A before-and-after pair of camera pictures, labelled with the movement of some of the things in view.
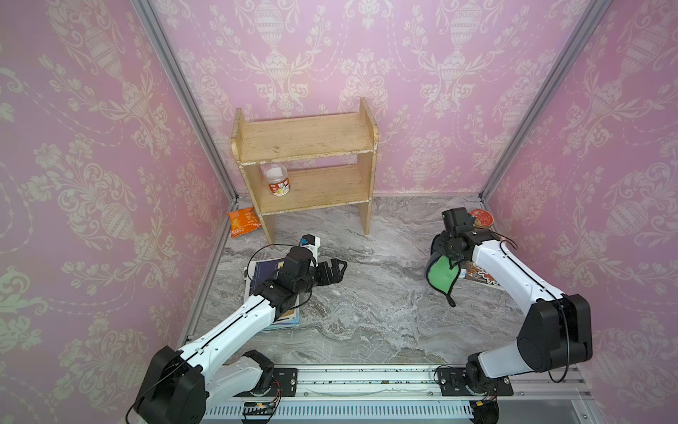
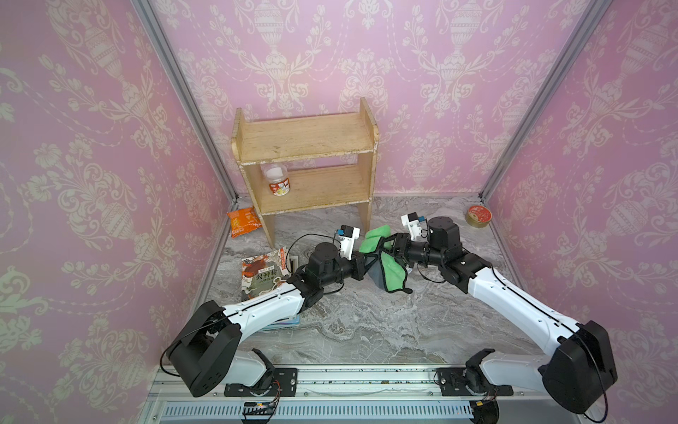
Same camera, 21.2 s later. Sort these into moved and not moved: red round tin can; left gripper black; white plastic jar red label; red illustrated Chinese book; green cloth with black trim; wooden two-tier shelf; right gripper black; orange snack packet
Moved: green cloth with black trim; left gripper black; red illustrated Chinese book; right gripper black
Not moved: wooden two-tier shelf; orange snack packet; red round tin can; white plastic jar red label
